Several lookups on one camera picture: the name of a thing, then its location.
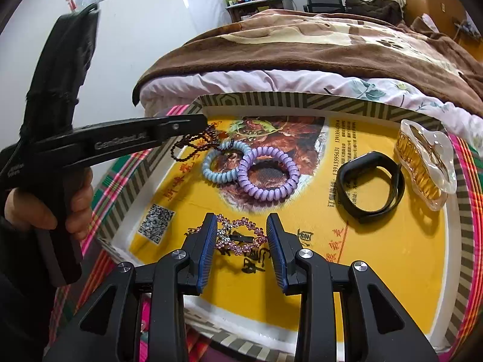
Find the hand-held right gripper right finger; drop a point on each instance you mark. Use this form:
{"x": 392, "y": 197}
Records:
{"x": 277, "y": 256}

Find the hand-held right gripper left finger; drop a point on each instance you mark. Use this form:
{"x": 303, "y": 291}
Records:
{"x": 205, "y": 256}

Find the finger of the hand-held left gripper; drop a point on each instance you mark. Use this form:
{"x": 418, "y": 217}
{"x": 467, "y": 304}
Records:
{"x": 181, "y": 125}

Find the pink rhinestone hair clip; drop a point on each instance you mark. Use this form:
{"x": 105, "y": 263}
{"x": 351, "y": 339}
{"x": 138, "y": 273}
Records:
{"x": 249, "y": 224}

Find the black wristband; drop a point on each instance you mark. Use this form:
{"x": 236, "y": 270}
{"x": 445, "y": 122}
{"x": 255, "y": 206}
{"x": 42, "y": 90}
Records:
{"x": 343, "y": 192}

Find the clear hair claw clip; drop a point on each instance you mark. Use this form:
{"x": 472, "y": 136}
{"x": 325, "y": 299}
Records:
{"x": 426, "y": 166}

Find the person's left forearm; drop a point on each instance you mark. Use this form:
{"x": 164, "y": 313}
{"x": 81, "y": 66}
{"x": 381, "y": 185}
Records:
{"x": 19, "y": 301}

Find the person's left hand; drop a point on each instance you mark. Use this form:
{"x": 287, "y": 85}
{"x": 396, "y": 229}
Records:
{"x": 81, "y": 203}

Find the white floral bed sheet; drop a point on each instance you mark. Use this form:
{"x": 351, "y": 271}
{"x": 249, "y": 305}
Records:
{"x": 264, "y": 81}

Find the brown patterned blanket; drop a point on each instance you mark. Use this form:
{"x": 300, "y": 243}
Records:
{"x": 302, "y": 52}

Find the dark wooden desk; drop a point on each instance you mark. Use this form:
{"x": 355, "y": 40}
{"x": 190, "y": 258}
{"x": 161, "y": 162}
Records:
{"x": 260, "y": 7}

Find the dark cloth pile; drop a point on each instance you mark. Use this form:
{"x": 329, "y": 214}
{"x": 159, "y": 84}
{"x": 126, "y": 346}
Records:
{"x": 373, "y": 9}

